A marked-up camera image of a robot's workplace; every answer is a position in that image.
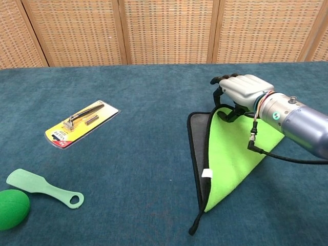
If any blue carpet table mat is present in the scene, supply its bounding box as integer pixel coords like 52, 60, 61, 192
0, 61, 328, 246

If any black arm cable with plug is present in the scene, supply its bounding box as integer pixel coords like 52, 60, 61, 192
247, 119, 328, 165

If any mint green plastic shoehorn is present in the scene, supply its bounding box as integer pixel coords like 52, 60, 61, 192
6, 168, 85, 210

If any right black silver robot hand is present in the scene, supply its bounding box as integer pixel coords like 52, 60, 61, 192
210, 73, 275, 122

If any razor in yellow blister pack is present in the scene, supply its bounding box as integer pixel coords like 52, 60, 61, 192
45, 100, 121, 150

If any green foam ball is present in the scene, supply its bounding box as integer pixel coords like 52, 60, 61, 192
0, 189, 31, 231

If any grey cloth mat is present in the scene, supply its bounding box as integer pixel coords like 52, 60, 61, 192
187, 104, 285, 236

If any bamboo folding screen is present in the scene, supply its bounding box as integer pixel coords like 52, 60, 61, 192
0, 0, 328, 69

